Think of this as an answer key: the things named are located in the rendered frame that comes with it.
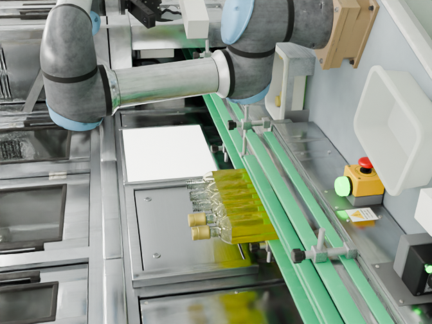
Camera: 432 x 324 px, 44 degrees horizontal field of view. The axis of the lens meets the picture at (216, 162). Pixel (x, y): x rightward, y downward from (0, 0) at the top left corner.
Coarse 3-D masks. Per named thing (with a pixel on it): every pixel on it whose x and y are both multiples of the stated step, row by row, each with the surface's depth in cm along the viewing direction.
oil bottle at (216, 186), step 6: (234, 180) 153; (240, 180) 153; (246, 180) 153; (210, 186) 150; (216, 186) 150; (222, 186) 150; (228, 186) 150; (234, 186) 150; (240, 186) 150; (246, 186) 150; (252, 186) 150; (210, 192) 149
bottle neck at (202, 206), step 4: (192, 204) 146; (196, 204) 144; (200, 204) 144; (204, 204) 145; (208, 204) 145; (192, 208) 146; (196, 208) 144; (200, 208) 144; (204, 208) 145; (208, 208) 145
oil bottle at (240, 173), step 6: (240, 168) 159; (204, 174) 157; (210, 174) 155; (216, 174) 155; (222, 174) 156; (228, 174) 156; (234, 174) 156; (240, 174) 156; (246, 174) 156; (204, 180) 155; (210, 180) 153; (216, 180) 153; (222, 180) 154; (228, 180) 154; (204, 186) 155
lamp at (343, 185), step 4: (344, 176) 121; (348, 176) 120; (336, 180) 120; (340, 180) 119; (344, 180) 119; (348, 180) 119; (336, 184) 120; (340, 184) 119; (344, 184) 118; (348, 184) 118; (352, 184) 118; (336, 188) 120; (340, 188) 119; (344, 188) 118; (348, 188) 118; (352, 188) 118; (336, 192) 121; (340, 192) 119; (344, 192) 119; (348, 192) 119
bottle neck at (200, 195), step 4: (192, 192) 150; (196, 192) 150; (200, 192) 150; (204, 192) 150; (192, 196) 149; (196, 196) 149; (200, 196) 150; (204, 196) 150; (192, 200) 150; (196, 200) 150; (200, 200) 150
